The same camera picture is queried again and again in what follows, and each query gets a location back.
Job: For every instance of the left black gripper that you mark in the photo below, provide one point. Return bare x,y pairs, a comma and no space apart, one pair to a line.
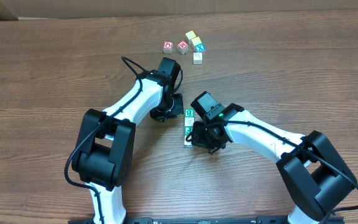
167,112

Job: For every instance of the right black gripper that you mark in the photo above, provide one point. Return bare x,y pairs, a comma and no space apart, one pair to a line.
202,139

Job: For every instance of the white swirl wooden block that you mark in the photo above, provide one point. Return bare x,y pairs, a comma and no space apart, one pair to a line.
189,121

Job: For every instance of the green picture wooden block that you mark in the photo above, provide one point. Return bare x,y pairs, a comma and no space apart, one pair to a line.
188,130

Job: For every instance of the white leaf wooden block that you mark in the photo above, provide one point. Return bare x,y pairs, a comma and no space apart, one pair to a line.
187,143

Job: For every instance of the red letter wooden block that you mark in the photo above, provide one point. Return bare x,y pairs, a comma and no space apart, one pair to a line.
183,47

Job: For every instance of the yellow wooden block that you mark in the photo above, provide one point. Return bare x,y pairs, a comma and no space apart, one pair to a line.
189,113
195,41
189,36

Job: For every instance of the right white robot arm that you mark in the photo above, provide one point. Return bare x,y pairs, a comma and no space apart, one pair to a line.
315,175

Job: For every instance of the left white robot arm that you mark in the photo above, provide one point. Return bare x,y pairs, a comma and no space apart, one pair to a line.
102,157

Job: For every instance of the white drawing wooden block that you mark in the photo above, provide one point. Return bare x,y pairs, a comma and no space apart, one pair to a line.
197,58

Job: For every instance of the red circle wooden block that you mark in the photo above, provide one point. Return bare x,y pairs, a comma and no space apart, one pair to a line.
168,47

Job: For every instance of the blue X wooden block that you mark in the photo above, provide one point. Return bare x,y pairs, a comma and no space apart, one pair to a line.
200,48

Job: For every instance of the yellow top wooden block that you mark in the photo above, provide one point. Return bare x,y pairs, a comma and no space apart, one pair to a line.
189,36

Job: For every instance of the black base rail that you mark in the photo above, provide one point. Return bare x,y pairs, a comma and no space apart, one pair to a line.
256,220

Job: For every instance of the cardboard box wall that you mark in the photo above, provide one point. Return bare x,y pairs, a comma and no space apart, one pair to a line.
57,9

